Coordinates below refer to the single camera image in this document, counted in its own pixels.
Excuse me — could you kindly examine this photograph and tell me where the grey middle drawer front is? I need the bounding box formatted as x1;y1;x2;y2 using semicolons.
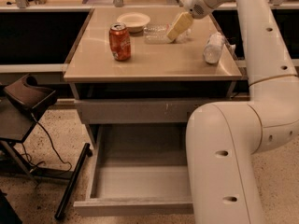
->
75;98;212;124

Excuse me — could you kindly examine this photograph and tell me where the clear plastic water bottle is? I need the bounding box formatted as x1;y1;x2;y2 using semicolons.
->
143;24;191;44

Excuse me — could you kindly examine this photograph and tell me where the black cable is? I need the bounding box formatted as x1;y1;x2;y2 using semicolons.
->
18;112;73;175

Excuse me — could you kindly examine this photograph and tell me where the grey drawer cabinet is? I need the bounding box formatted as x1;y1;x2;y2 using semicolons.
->
64;7;242;143

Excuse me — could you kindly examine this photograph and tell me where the orange soda can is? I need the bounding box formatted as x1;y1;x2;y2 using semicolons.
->
109;22;131;61

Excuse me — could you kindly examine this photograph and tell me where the white crumpled plastic bottle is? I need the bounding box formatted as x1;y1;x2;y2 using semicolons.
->
203;32;224;64

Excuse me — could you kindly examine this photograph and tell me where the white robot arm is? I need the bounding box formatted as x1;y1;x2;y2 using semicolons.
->
181;0;299;224

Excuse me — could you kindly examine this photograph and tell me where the black cart leg bar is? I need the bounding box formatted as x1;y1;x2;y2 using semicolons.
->
54;143;93;220

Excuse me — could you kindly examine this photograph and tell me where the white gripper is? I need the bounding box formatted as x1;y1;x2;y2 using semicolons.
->
166;0;232;41

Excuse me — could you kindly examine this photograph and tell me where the open grey bottom drawer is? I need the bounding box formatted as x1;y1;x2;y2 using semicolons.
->
74;123;192;217

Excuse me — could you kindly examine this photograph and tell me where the white paper bowl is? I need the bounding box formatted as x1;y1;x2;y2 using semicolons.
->
117;12;150;34

